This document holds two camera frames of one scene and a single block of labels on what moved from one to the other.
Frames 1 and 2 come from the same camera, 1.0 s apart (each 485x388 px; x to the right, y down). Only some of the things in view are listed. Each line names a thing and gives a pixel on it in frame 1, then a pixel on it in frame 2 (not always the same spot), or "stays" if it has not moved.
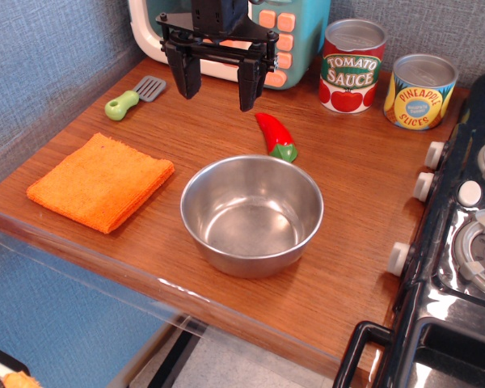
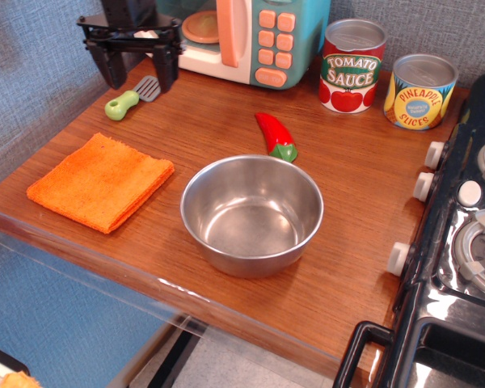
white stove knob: [434, 154] stays
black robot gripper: [222, 31] → [136, 24]
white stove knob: [423, 186] stays
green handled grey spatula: [146, 90] stays
